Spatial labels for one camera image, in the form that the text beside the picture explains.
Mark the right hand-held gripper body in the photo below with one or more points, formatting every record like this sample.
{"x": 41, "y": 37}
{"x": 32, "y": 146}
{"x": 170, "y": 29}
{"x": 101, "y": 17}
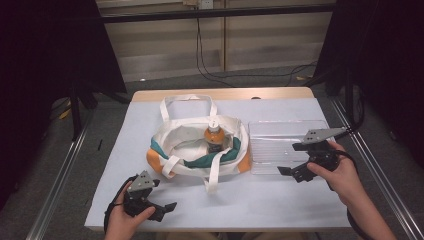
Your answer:
{"x": 320, "y": 156}

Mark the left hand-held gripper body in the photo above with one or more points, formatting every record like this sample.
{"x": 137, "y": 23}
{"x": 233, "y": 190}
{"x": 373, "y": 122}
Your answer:
{"x": 141, "y": 183}

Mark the clear plastic zip bag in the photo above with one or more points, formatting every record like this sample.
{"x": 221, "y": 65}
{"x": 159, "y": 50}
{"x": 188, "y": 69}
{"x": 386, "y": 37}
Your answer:
{"x": 273, "y": 150}

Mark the white teal orange tote bag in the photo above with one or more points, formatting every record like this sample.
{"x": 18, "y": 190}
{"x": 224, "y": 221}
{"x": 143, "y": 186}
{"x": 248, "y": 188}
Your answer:
{"x": 186, "y": 146}

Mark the orange drink bottle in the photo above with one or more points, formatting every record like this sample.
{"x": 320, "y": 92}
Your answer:
{"x": 214, "y": 138}

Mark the person's right hand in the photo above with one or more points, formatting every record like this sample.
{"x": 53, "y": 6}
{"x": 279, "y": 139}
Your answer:
{"x": 345, "y": 176}

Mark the person's left hand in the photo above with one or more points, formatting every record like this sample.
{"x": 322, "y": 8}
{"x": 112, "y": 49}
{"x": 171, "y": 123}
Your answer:
{"x": 121, "y": 221}

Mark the small black stick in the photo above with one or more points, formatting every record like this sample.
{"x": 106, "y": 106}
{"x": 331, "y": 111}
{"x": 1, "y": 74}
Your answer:
{"x": 100, "y": 144}

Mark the pale blue table mat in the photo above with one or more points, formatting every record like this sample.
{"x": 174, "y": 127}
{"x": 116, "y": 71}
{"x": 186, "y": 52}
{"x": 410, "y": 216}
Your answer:
{"x": 226, "y": 206}

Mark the black metal stand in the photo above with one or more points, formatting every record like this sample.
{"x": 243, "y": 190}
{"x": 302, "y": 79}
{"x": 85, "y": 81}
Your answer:
{"x": 76, "y": 113}

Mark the black curtain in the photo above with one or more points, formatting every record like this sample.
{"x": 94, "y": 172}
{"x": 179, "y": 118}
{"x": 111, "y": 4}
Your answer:
{"x": 40, "y": 83}
{"x": 386, "y": 66}

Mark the black horizontal bar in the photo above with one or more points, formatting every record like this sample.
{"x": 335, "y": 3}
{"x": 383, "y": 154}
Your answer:
{"x": 206, "y": 13}

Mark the aluminium frame rail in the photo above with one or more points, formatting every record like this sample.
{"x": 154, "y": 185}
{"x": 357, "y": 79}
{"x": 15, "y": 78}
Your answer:
{"x": 56, "y": 186}
{"x": 383, "y": 180}

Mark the white wall socket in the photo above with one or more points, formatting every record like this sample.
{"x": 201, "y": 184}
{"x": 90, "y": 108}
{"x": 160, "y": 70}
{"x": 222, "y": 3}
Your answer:
{"x": 205, "y": 3}

